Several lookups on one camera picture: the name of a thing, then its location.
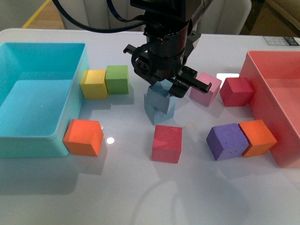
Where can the left orange foam block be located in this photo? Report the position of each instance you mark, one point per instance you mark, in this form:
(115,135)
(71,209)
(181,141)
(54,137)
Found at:
(84,137)

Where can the coral red foam block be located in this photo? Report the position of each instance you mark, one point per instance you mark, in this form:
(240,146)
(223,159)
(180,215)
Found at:
(167,144)

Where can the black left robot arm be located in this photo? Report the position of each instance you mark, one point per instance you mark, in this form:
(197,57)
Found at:
(163,17)

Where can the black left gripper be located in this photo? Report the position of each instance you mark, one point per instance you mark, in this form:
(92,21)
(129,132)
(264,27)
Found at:
(164,58)

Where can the beige chair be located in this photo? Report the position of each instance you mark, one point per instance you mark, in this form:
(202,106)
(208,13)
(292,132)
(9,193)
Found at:
(221,16)
(96,14)

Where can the right beige chair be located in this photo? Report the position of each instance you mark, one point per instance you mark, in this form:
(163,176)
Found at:
(221,16)

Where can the orange foam block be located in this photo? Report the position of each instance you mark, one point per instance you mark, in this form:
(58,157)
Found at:
(259,137)
(84,137)

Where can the right orange foam block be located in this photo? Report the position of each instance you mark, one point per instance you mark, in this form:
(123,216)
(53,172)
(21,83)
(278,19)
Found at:
(259,137)

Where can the dark red foam block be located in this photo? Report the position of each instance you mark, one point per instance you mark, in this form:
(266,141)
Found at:
(236,91)

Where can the pink plastic bin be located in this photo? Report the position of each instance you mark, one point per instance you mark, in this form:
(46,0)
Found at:
(275,77)

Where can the base light blue foam block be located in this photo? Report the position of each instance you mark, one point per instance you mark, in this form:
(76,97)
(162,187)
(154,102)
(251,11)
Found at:
(157,116)

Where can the teal plastic bin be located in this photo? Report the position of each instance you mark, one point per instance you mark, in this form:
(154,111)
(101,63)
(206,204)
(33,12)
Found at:
(39,96)

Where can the pink foam block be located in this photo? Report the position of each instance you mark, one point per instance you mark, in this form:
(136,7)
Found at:
(206,99)

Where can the yellow foam block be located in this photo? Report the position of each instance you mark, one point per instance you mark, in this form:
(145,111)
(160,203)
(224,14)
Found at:
(93,84)

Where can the green foam block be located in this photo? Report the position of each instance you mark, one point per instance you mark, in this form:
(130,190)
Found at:
(117,79)

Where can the left beige chair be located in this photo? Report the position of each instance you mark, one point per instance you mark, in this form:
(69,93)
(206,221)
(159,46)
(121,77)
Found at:
(96,14)

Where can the table label sticker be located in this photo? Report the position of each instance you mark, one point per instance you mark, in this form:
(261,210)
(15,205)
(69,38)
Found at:
(285,40)

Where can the near purple foam block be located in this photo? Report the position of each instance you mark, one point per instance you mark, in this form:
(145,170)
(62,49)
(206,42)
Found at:
(226,141)

